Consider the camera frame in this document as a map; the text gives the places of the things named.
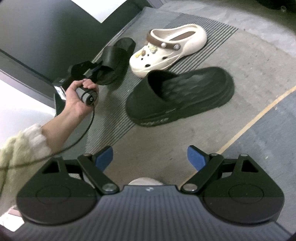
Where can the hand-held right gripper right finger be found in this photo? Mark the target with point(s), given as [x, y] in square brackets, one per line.
[196, 158]

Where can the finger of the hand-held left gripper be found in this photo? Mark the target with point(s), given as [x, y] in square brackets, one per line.
[100, 68]

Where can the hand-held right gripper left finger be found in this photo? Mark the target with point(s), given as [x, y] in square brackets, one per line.
[105, 158]

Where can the black slide sandal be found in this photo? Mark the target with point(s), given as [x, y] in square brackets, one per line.
[115, 55]
[185, 92]

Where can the beige lace-up sneaker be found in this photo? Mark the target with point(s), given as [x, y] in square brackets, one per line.
[145, 181]

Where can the person's left forearm cream sleeve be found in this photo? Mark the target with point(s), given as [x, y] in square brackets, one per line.
[50, 132]

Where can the person's left hand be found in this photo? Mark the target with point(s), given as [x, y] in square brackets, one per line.
[72, 102]

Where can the grey green entry mat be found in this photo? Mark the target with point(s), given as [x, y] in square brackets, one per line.
[185, 136]

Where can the dark front door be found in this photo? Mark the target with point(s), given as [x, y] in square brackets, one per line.
[46, 34]

